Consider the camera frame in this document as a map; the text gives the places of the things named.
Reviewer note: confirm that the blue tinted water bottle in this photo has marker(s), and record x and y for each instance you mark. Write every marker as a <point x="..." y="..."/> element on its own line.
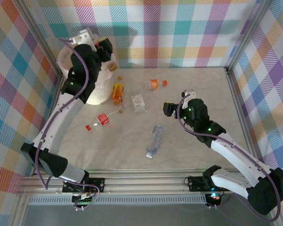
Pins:
<point x="155" y="139"/>

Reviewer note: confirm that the yellow label juice bottle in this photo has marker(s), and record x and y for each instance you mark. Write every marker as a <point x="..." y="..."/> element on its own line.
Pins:
<point x="118" y="93"/>

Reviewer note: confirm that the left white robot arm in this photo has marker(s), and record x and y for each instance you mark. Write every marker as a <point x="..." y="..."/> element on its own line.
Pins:
<point x="59" y="122"/>

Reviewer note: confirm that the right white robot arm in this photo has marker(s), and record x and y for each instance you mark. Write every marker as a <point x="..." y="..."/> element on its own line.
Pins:
<point x="235" y="150"/>

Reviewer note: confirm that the white round bin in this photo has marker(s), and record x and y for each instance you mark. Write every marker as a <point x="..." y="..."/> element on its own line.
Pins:
<point x="99" y="94"/>

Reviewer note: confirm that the loose orange bottle cap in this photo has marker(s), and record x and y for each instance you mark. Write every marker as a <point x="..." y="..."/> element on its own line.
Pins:
<point x="120" y="77"/>

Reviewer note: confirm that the small orange label bottle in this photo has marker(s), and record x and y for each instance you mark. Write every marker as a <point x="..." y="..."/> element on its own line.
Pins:
<point x="153" y="84"/>

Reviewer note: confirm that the white label square bottle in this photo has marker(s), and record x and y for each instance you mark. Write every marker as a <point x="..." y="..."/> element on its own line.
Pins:
<point x="137" y="101"/>

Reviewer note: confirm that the plaid cloth panel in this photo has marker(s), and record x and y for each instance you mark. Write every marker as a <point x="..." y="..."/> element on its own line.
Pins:
<point x="273" y="94"/>
<point x="9" y="94"/>
<point x="155" y="35"/>

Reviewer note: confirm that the red label cola bottle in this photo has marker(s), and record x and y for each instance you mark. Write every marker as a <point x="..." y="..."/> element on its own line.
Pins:
<point x="103" y="118"/>

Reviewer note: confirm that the circuit board with lights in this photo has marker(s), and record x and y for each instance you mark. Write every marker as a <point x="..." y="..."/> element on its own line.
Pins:
<point x="214" y="196"/>

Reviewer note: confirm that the green connector circuit board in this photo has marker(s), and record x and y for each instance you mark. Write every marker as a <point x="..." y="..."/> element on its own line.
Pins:
<point x="83" y="200"/>

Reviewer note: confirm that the aluminium side rail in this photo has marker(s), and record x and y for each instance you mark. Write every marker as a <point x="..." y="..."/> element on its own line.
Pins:
<point x="240" y="106"/>
<point x="57" y="81"/>

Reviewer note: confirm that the aluminium frame post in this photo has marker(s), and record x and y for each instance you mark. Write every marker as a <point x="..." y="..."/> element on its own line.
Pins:
<point x="248" y="35"/>
<point x="41" y="35"/>

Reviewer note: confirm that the wide aluminium base rail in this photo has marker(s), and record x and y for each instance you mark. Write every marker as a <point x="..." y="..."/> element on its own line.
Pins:
<point x="143" y="183"/>

